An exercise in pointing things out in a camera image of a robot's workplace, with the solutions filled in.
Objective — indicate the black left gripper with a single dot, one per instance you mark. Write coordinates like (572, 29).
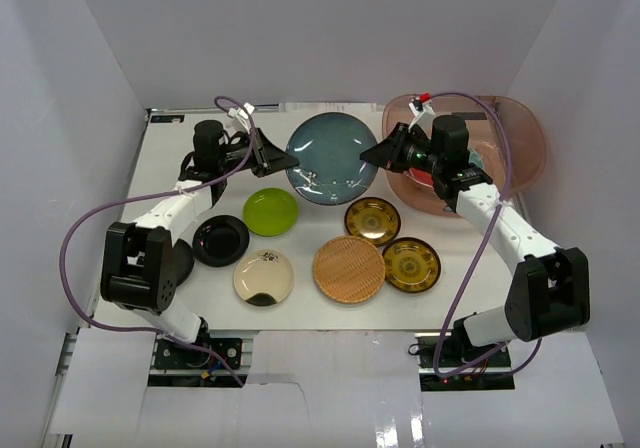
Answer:
(257, 153)

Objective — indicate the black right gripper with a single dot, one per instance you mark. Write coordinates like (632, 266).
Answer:
(390, 152)

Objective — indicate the red and teal plate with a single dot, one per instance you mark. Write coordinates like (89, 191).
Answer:
(424, 178)

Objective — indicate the blue floral ceramic plate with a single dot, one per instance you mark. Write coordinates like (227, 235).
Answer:
(328, 147)

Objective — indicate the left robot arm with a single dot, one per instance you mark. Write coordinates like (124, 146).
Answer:
(140, 268)

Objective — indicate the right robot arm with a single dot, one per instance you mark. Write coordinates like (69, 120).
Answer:
(550, 288)

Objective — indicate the pink translucent plastic bin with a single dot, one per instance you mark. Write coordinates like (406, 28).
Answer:
(504, 131)

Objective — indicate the green glossy plate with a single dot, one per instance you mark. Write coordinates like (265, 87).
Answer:
(270, 212)

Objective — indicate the yellow patterned plate upper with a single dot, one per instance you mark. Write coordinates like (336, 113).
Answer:
(374, 219)

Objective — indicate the yellow patterned plate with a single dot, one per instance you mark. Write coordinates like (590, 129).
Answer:
(411, 265)
(374, 219)

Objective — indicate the black plate right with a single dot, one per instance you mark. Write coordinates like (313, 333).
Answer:
(220, 241)

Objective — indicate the black plate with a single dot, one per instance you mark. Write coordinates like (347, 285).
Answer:
(184, 260)
(220, 241)

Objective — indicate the black label sticker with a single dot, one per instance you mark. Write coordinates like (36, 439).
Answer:
(166, 119)

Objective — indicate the cream ceramic plate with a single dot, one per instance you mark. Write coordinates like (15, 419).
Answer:
(264, 278)

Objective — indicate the yellow patterned plate lower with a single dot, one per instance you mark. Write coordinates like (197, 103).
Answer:
(411, 265)

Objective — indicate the woven bamboo plate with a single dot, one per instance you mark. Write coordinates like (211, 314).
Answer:
(349, 270)

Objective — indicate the black plate left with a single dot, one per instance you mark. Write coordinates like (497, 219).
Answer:
(184, 260)

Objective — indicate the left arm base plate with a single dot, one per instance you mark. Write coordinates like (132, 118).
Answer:
(174, 366)

